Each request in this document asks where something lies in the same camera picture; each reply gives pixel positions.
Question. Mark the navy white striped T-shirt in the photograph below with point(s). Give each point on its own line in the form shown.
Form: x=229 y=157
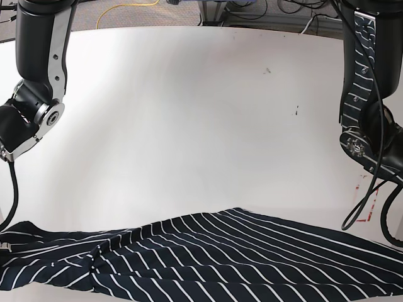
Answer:
x=231 y=255

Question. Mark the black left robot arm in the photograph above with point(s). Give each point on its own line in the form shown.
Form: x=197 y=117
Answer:
x=372 y=63

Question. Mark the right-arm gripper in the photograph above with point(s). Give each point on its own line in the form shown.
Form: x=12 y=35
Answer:
x=5 y=246

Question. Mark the red tape rectangle marking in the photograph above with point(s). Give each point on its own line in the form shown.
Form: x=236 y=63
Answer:
x=363 y=183

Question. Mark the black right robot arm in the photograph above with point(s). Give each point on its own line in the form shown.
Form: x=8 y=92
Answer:
x=43 y=29

